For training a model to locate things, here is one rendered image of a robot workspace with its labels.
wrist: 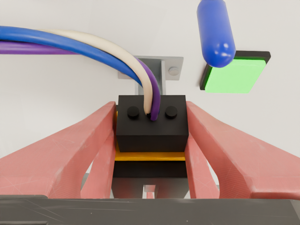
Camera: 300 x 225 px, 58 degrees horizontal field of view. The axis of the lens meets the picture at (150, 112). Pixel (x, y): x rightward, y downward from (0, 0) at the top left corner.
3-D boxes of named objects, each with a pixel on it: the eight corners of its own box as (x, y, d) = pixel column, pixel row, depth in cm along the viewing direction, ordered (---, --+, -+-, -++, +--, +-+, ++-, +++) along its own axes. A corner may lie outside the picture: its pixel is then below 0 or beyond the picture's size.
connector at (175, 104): (126, 139, 16) (124, 171, 15) (118, 91, 12) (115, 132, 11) (176, 139, 16) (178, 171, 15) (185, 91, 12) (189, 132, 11)
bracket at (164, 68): (118, 77, 20) (114, 136, 18) (116, 54, 18) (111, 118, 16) (179, 78, 21) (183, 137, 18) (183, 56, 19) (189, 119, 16)
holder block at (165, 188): (118, 146, 19) (115, 204, 17) (113, 103, 14) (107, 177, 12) (177, 147, 19) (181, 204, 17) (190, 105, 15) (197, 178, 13)
